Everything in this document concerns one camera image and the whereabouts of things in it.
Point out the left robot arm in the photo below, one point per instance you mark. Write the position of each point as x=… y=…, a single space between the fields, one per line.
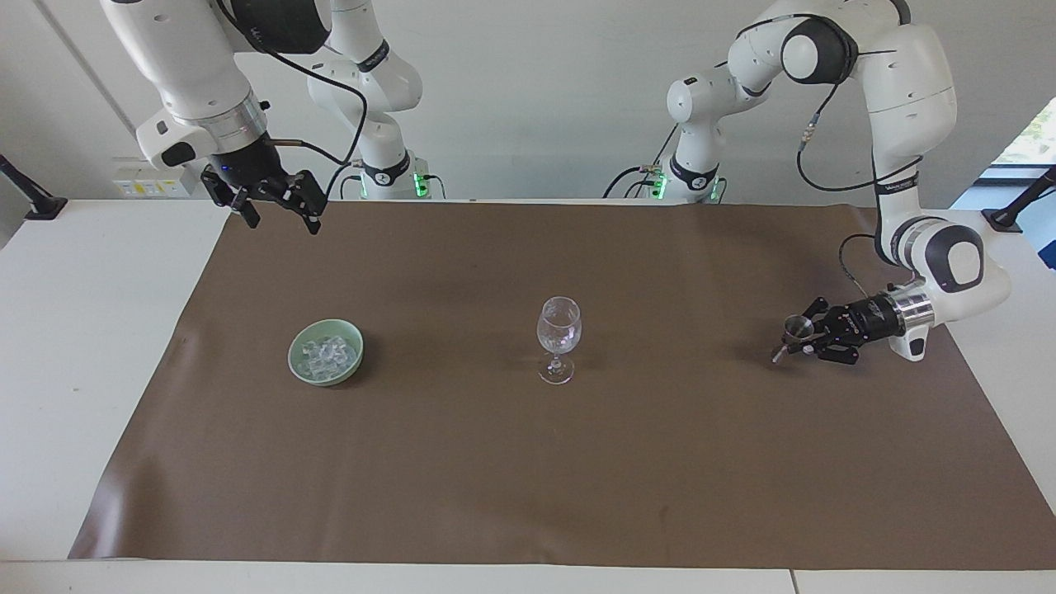
x=907 y=91

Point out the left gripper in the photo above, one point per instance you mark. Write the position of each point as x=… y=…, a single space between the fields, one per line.
x=870 y=320

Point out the light green bowl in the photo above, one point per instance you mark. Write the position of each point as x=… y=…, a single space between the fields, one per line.
x=301 y=367

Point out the window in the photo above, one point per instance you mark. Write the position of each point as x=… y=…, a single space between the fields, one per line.
x=1031 y=144

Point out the black stand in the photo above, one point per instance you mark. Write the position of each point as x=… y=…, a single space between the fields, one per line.
x=1011 y=214
x=37 y=202

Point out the small metal jigger cup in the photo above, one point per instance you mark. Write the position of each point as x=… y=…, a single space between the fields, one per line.
x=797 y=330

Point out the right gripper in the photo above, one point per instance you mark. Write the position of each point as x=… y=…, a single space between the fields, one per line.
x=247 y=162

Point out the clear wine glass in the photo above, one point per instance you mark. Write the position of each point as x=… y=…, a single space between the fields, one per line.
x=559 y=330

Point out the clear ice cube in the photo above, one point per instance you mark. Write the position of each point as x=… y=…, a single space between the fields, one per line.
x=332 y=345
x=313 y=348
x=346 y=357
x=322 y=367

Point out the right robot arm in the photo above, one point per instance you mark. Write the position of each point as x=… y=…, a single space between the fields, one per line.
x=190 y=58

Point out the white wall socket strip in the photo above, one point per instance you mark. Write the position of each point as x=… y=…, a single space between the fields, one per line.
x=148 y=183

